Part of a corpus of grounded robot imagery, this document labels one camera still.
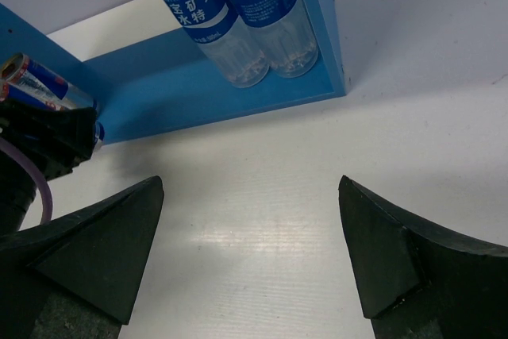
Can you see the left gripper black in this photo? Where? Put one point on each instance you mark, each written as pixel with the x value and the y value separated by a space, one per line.
pixel 56 141

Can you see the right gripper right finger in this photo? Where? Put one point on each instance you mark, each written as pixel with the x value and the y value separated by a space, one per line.
pixel 418 279

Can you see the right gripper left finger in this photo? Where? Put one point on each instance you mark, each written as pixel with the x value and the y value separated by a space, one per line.
pixel 78 276

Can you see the Red Bull can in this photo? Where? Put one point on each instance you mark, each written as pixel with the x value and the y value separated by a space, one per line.
pixel 45 85
pixel 10 91

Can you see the blue and yellow shelf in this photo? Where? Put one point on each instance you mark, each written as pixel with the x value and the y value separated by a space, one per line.
pixel 165 83

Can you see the left Pocari Sweat bottle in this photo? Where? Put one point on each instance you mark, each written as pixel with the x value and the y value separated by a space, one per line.
pixel 219 32

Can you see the pocari sweat bottle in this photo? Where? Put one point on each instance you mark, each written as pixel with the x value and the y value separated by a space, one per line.
pixel 283 31
pixel 219 32

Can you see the right Pocari Sweat bottle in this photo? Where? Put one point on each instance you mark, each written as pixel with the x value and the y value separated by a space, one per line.
pixel 283 31

